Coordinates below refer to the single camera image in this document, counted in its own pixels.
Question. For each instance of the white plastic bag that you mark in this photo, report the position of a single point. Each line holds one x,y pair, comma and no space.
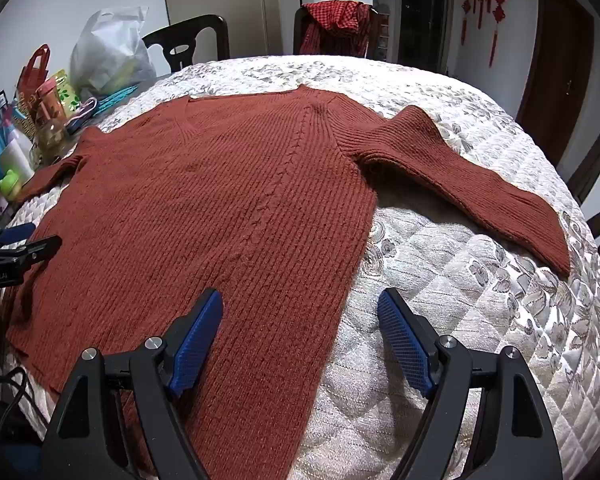
110,55

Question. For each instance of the red checked cloth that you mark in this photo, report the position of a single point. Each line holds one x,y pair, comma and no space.
335,25

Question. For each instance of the rust red knit sweater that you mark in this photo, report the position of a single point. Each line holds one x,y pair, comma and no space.
205,200

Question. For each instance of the green toy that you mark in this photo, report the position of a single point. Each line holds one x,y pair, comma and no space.
10,182

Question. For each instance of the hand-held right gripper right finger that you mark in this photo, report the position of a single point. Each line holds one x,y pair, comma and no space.
402,340

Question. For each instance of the brown wooden door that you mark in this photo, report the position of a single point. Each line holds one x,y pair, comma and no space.
555,70

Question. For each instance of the glass jar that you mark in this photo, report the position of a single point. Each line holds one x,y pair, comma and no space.
51,137

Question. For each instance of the blue clothes hangers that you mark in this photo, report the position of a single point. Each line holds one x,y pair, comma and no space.
115,100

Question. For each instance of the beige quilted floral blanket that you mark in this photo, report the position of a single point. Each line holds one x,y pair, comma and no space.
455,310

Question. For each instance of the green leaf print packet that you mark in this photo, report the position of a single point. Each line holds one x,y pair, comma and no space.
69,90

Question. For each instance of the red gift bag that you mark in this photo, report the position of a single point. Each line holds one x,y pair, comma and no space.
30,75

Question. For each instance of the white bottle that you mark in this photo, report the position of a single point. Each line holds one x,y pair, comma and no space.
15,157

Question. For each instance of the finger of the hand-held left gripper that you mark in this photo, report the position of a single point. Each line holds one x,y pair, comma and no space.
19,232
40,249

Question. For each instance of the pink cup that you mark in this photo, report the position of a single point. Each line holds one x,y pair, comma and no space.
47,100

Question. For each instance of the dark wooden chair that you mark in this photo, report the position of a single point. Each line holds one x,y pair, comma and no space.
597,185
297,30
195,40

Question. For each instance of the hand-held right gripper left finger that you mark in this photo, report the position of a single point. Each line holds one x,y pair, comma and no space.
200,330

